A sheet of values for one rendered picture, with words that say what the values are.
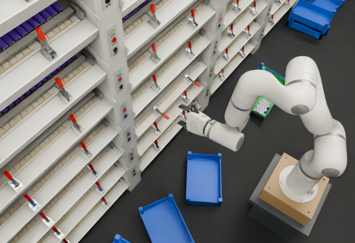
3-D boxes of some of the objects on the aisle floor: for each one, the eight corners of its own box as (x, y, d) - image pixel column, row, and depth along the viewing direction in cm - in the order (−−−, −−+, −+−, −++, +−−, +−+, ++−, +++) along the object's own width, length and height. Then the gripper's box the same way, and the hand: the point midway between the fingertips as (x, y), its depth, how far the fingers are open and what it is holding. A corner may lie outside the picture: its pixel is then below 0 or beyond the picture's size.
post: (141, 180, 210) (99, -167, 70) (130, 192, 206) (63, -153, 65) (116, 161, 216) (32, -192, 76) (105, 172, 212) (-5, -181, 72)
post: (207, 105, 243) (271, -234, 102) (199, 113, 238) (254, -227, 98) (184, 90, 249) (214, -247, 109) (176, 99, 245) (196, -242, 104)
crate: (220, 206, 203) (222, 201, 196) (185, 204, 203) (186, 198, 196) (219, 159, 220) (221, 153, 213) (187, 157, 220) (187, 150, 213)
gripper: (212, 140, 164) (183, 125, 173) (217, 109, 155) (185, 94, 163) (203, 147, 159) (173, 132, 168) (207, 115, 150) (175, 101, 158)
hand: (180, 114), depth 165 cm, fingers open, 8 cm apart
